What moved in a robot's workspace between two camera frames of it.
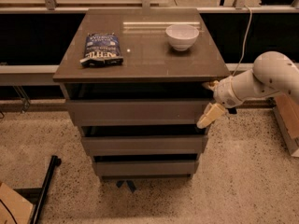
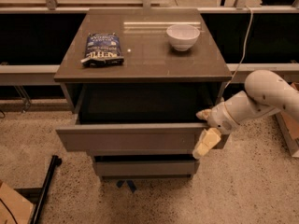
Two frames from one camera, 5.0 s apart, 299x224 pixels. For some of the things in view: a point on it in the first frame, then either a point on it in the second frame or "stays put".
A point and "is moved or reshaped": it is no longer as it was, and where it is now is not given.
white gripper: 226,94 -> 219,118
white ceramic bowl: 182,36 stays put
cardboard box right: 286,111 stays put
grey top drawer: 135,112 is moved or reshaped
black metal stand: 37,195 stays put
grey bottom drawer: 119,168 stays put
